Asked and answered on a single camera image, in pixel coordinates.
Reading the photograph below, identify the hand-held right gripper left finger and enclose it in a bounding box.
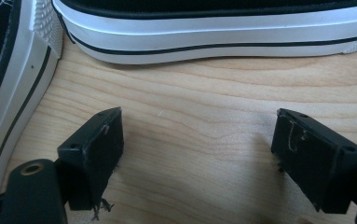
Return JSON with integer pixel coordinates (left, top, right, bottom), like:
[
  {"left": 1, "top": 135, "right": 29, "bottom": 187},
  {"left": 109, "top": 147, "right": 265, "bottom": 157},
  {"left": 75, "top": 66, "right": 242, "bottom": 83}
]
[{"left": 54, "top": 106, "right": 125, "bottom": 213}]

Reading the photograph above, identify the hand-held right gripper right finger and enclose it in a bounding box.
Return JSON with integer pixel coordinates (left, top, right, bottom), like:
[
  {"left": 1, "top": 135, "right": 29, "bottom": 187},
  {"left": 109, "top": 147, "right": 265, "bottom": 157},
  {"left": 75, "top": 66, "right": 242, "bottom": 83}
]
[{"left": 270, "top": 107, "right": 357, "bottom": 215}]

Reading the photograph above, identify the black and white canvas sneaker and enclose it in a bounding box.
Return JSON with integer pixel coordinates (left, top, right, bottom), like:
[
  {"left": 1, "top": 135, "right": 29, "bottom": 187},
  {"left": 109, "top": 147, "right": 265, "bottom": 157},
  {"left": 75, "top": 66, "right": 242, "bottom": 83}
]
[
  {"left": 0, "top": 0, "right": 63, "bottom": 202},
  {"left": 50, "top": 0, "right": 357, "bottom": 65}
]

